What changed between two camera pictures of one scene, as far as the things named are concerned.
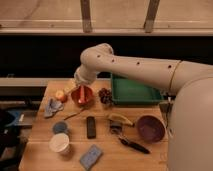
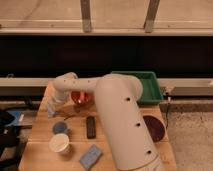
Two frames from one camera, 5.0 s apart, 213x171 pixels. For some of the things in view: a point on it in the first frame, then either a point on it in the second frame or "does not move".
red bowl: x=83 y=95 does not move
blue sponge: x=90 y=157 does not move
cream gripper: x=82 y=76 to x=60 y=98
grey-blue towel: x=52 y=107 does not move
